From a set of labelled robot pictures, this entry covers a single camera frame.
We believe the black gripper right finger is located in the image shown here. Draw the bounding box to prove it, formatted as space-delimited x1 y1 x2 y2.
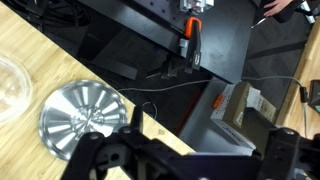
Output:
245 107 320 180

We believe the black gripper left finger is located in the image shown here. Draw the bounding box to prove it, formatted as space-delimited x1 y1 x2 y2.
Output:
61 105 174 180

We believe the silver metal plate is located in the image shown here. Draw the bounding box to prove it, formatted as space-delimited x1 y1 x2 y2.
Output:
38 79 129 162

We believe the black sleeved forearm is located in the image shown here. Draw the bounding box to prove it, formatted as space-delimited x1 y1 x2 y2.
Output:
275 0 306 24

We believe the person's bare hand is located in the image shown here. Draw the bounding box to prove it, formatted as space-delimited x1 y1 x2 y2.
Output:
262 0 295 18

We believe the black power adapter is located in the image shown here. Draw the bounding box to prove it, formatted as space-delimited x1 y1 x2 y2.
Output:
307 79 320 113

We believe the cardboard box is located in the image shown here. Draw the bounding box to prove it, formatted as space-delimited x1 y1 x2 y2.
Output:
210 81 278 155

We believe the large clear glass bowl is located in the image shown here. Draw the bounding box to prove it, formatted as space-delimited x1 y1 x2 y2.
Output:
0 54 34 126

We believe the black perforated breadboard plate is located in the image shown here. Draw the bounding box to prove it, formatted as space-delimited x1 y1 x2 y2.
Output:
79 0 258 85

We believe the orange black bar clamp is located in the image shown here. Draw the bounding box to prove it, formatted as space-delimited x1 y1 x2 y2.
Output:
183 17 204 75

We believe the aluminium extrusion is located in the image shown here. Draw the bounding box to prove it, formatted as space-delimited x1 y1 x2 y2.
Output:
179 0 215 15

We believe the white cable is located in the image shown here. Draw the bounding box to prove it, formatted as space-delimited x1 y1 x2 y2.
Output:
117 75 305 94

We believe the black metal bracket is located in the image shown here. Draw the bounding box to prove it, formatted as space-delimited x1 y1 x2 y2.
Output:
160 54 185 80

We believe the black cable bundle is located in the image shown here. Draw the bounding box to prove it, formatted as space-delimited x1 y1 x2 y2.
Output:
0 0 92 28

